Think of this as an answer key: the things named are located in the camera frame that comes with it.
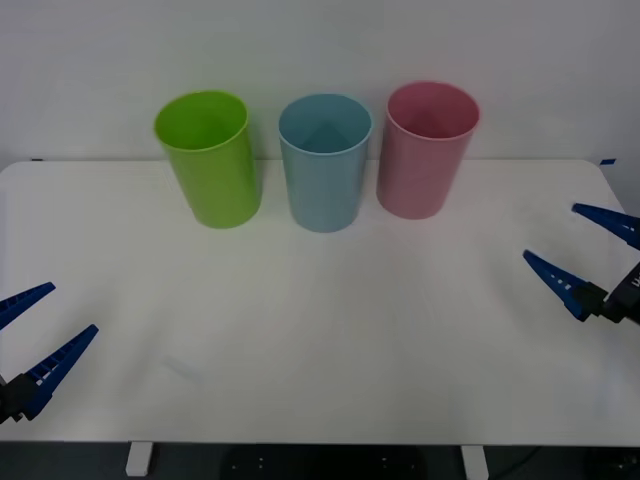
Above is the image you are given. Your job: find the white table leg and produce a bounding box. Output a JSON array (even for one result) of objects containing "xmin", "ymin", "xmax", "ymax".
[
  {"xmin": 460, "ymin": 444, "xmax": 490, "ymax": 480},
  {"xmin": 125, "ymin": 441, "xmax": 152, "ymax": 477}
]

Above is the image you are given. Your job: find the green plastic bin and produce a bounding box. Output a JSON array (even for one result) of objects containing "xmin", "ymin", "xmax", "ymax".
[{"xmin": 153, "ymin": 89, "xmax": 264, "ymax": 231}]

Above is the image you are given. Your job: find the pink plastic bin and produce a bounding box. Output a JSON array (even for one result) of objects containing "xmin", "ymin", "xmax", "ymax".
[{"xmin": 375, "ymin": 80, "xmax": 483, "ymax": 222}]

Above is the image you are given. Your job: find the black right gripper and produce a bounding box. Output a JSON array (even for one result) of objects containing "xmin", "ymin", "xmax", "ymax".
[{"xmin": 522, "ymin": 202, "xmax": 640, "ymax": 327}]

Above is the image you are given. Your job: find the pale blue plastic bin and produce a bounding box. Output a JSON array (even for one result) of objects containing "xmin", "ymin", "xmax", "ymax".
[{"xmin": 277, "ymin": 92, "xmax": 376, "ymax": 234}]

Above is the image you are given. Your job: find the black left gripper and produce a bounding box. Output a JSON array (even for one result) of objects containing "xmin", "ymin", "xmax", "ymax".
[{"xmin": 0, "ymin": 282, "xmax": 100, "ymax": 427}]

